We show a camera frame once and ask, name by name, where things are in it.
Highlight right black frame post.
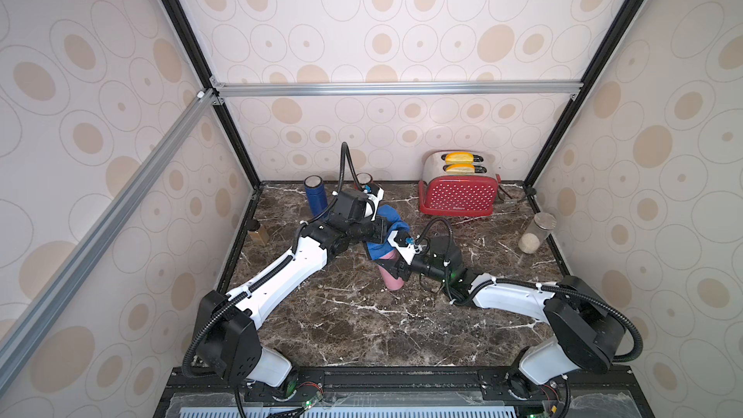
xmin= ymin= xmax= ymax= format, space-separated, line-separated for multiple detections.
xmin=524 ymin=0 xmax=645 ymax=197

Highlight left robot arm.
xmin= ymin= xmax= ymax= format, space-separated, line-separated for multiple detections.
xmin=181 ymin=217 xmax=391 ymax=393

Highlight red thermos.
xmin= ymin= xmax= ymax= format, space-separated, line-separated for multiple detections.
xmin=356 ymin=172 xmax=373 ymax=186

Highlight black frame post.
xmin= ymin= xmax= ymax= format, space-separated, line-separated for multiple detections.
xmin=524 ymin=0 xmax=645 ymax=197
xmin=160 ymin=0 xmax=261 ymax=190

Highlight pink thermos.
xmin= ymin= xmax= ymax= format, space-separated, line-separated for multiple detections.
xmin=375 ymin=249 xmax=406 ymax=291

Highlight front yellow toast slice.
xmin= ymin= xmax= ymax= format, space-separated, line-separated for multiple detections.
xmin=443 ymin=164 xmax=477 ymax=175

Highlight blue thermos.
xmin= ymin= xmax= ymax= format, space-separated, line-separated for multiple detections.
xmin=304 ymin=175 xmax=328 ymax=217

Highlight left aluminium frame bar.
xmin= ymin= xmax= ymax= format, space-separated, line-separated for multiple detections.
xmin=1 ymin=88 xmax=217 ymax=394

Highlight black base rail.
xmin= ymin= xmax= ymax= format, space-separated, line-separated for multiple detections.
xmin=155 ymin=366 xmax=653 ymax=417

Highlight horizontal aluminium frame bar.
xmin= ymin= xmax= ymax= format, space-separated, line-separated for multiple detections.
xmin=216 ymin=81 xmax=584 ymax=98

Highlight left black frame post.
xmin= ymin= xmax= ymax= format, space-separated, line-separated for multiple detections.
xmin=160 ymin=0 xmax=261 ymax=190

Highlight glass jar with powder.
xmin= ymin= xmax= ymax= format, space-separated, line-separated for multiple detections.
xmin=519 ymin=212 xmax=557 ymax=255

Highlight small brown bottle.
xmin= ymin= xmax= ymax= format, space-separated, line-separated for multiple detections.
xmin=247 ymin=219 xmax=270 ymax=245

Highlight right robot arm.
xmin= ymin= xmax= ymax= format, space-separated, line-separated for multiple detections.
xmin=386 ymin=231 xmax=644 ymax=400

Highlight rear yellow toast slice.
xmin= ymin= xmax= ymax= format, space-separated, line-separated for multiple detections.
xmin=442 ymin=152 xmax=476 ymax=164

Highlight red polka dot toaster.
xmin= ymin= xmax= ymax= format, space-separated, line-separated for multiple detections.
xmin=418 ymin=151 xmax=501 ymax=218

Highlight toaster power cable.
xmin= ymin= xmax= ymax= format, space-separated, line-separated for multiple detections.
xmin=497 ymin=181 xmax=538 ymax=210

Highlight yellow toast slice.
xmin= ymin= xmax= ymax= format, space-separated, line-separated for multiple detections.
xmin=443 ymin=164 xmax=477 ymax=175
xmin=442 ymin=152 xmax=476 ymax=164

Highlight blue cleaning cloth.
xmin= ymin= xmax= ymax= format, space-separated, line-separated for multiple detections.
xmin=365 ymin=204 xmax=412 ymax=261

